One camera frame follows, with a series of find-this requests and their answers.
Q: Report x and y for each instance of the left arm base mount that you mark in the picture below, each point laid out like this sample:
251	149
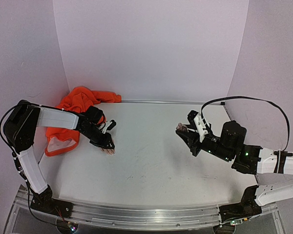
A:
45	203

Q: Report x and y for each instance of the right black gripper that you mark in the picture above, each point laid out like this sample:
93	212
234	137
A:
195	139

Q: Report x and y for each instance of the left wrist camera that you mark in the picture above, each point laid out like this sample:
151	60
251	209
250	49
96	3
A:
108	125

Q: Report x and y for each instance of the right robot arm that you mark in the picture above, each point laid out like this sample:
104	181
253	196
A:
246	159

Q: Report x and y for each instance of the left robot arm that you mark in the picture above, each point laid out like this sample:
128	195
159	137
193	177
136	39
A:
18	128

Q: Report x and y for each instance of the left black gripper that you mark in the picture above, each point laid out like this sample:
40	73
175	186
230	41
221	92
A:
104	143

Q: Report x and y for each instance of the aluminium front rail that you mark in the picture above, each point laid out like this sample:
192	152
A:
28	217

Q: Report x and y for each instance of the nail polish bottle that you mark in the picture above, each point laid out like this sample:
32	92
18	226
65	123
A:
181	127

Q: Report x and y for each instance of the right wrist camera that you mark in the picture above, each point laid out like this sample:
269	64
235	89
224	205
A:
198	124

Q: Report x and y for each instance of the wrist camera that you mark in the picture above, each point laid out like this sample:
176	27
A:
198	124
108	125

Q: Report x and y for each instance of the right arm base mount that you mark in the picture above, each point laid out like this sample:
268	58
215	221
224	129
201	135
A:
246	208

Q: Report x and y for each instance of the orange hoodie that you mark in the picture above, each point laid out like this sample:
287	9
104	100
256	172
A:
62	136

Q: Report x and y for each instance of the mannequin hand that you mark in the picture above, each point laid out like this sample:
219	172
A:
108	151

